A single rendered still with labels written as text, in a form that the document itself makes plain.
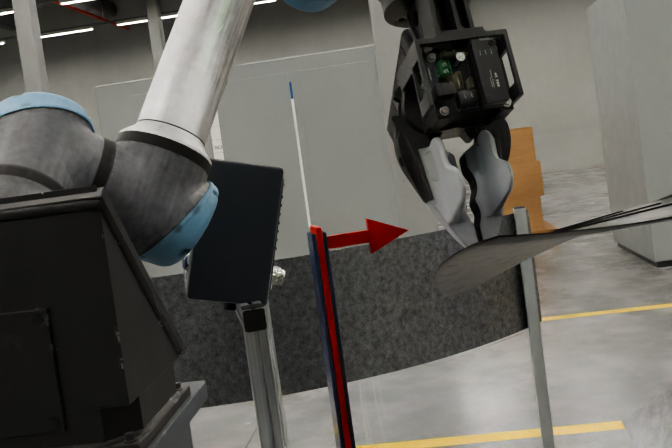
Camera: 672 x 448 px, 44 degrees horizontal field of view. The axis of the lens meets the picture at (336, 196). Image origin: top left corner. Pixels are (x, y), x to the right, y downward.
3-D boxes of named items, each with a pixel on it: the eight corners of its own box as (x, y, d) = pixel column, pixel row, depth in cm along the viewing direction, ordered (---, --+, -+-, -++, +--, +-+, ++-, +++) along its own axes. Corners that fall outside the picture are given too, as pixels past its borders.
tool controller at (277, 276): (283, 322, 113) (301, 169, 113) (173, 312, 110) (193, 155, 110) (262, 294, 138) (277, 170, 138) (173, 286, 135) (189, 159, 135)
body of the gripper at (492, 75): (428, 117, 58) (391, -38, 60) (401, 156, 66) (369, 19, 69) (530, 102, 59) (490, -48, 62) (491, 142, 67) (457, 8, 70)
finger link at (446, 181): (461, 249, 57) (431, 123, 59) (439, 265, 63) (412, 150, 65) (503, 241, 58) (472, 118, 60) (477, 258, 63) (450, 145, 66)
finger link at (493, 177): (503, 241, 58) (472, 118, 60) (477, 258, 63) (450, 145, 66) (545, 234, 58) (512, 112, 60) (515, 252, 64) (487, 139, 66)
